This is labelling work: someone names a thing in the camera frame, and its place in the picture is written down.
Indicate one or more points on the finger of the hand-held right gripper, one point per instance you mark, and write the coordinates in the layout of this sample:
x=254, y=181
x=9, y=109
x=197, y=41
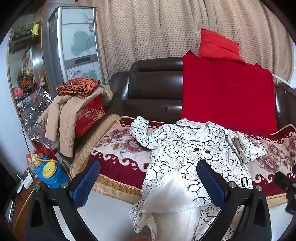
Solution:
x=283, y=182

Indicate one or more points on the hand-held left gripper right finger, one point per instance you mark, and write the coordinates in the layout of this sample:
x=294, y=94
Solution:
x=209, y=183

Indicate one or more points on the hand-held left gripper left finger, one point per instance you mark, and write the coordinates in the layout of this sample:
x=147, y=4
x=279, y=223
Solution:
x=84, y=183

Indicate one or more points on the white black crackle print coat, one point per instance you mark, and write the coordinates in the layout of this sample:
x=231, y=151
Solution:
x=175, y=148

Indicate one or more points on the blue yellow toy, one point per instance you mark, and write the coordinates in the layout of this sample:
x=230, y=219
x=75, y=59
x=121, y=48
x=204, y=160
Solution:
x=49, y=173

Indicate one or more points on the floral red beige blanket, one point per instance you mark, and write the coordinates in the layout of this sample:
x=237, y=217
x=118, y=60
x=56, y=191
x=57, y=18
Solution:
x=115, y=148

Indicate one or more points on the red plastic bag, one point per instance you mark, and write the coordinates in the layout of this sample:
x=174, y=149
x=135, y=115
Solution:
x=46, y=151

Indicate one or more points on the small white box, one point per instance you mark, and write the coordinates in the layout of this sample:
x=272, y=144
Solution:
x=26, y=180

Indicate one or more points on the red cardboard box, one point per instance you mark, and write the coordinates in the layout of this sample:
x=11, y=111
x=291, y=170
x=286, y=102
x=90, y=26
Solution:
x=90, y=115

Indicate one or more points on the beige quilted jacket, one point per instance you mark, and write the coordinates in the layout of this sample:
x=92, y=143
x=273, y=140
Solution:
x=67, y=115

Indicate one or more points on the large red cushion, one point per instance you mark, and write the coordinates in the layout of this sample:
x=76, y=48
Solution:
x=219, y=97

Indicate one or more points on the clear plastic wrap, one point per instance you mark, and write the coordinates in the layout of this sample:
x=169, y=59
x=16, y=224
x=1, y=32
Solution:
x=34, y=109

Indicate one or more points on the orange black patterned cloth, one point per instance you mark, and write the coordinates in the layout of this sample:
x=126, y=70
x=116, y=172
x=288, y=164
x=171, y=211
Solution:
x=78, y=87

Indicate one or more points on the white pipe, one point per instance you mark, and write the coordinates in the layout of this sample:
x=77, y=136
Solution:
x=282, y=80

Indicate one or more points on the pink round object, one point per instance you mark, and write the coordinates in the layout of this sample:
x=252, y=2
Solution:
x=19, y=92

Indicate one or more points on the dark brown leather sofa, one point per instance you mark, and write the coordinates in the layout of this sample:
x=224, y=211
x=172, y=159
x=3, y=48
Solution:
x=150, y=88

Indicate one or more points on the orange flower bouquet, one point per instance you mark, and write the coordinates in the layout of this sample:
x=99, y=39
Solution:
x=25, y=77

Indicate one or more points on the red pillow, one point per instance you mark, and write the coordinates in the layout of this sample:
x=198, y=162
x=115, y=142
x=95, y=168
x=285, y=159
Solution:
x=215, y=46

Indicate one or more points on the yellow bottle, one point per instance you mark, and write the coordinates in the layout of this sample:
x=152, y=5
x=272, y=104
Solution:
x=36, y=29

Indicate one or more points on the green ornaments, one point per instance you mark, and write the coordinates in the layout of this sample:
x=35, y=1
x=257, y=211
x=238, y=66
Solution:
x=23, y=31

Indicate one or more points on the beige dotted curtain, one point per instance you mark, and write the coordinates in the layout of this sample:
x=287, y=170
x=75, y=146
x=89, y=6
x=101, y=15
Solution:
x=150, y=30

